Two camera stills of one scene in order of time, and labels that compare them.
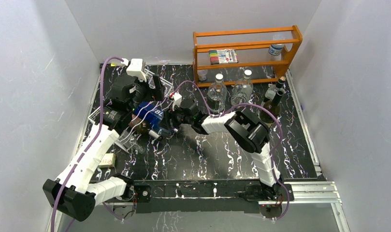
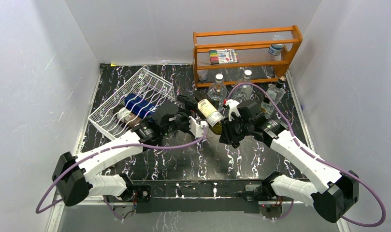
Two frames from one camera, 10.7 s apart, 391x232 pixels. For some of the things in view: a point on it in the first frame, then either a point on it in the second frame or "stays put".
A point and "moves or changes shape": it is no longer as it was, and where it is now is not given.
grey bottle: [271, 93] stays put
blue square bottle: [152, 112] stays put
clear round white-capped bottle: [217, 95] stays put
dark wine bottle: [273, 106] moves or changes shape
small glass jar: [202, 74] stays put
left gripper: [157, 93] -> [188, 102]
